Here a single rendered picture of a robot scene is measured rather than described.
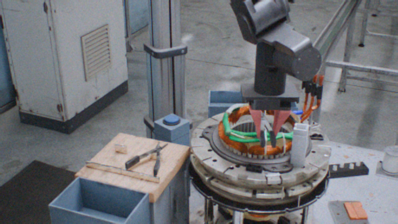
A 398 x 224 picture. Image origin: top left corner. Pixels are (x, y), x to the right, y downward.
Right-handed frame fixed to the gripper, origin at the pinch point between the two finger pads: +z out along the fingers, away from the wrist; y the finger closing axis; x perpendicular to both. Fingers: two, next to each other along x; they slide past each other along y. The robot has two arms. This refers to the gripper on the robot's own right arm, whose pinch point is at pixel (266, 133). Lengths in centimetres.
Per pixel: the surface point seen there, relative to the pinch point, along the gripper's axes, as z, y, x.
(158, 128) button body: 17.2, -24.3, 35.4
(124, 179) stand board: 13.6, -28.9, 4.7
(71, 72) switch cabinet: 72, -99, 220
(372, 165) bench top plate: 40, 44, 55
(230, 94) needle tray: 13, -4, 50
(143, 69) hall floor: 111, -66, 333
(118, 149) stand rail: 12.4, -31.8, 15.4
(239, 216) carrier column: 22.1, -4.1, 3.5
